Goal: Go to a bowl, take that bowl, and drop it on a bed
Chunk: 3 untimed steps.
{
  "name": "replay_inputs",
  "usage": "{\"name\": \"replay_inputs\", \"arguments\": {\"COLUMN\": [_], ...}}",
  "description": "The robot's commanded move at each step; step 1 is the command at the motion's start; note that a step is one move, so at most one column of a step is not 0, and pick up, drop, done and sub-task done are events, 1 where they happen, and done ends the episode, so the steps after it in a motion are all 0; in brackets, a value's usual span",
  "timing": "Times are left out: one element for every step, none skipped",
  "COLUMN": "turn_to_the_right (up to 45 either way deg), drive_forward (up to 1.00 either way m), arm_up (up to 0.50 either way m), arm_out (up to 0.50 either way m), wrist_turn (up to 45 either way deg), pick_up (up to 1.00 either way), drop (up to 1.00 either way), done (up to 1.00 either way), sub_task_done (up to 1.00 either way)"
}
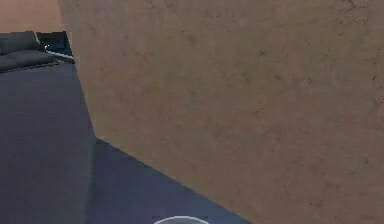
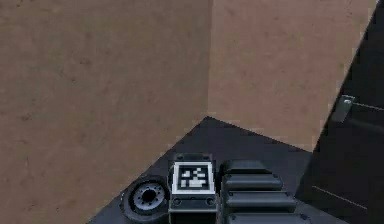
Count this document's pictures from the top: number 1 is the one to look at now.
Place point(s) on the grey pillow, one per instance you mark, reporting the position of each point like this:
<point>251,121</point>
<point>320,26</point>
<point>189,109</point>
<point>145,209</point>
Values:
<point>26,59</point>
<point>16,41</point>

